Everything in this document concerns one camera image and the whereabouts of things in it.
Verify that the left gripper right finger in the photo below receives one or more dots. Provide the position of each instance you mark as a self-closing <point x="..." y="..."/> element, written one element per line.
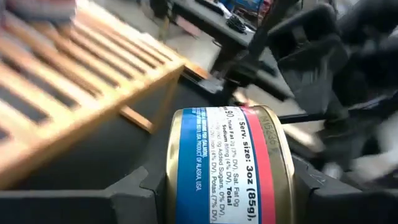
<point x="342" y="208"/>

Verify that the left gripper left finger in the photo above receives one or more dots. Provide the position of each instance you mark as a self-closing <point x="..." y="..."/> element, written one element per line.
<point x="77" y="208"/>

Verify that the blue pink label salmon can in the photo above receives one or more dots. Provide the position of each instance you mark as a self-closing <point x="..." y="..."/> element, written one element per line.
<point x="230" y="171"/>

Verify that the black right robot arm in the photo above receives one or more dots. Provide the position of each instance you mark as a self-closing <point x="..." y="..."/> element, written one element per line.
<point x="373" y="46"/>

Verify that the wooden slatted shelf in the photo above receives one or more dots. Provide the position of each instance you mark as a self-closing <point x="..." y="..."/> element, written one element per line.
<point x="93" y="116"/>

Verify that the black background desk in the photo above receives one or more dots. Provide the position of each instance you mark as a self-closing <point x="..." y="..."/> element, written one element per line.
<point x="217" y="28"/>

